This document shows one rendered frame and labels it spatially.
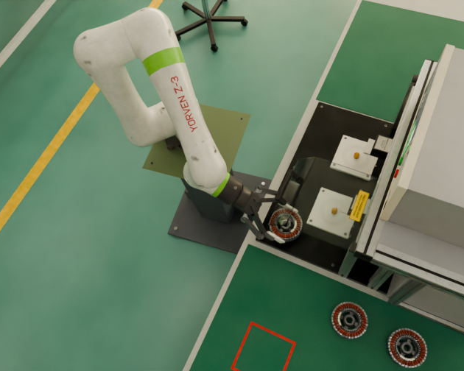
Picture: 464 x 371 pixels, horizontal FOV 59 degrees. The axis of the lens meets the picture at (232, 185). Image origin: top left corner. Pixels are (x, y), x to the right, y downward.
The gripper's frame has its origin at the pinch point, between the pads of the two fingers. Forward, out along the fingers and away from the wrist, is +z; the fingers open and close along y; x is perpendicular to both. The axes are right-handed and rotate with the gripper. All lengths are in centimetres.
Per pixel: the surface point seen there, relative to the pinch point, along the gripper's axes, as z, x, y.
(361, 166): 16.7, 4.2, -33.7
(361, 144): 14.2, 2.6, -42.7
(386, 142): 13.6, 18.5, -37.9
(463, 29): 34, 11, -115
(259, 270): 1.8, -8.4, 16.6
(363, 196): 5.4, 30.5, -9.1
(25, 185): -104, -161, 14
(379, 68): 11, -3, -83
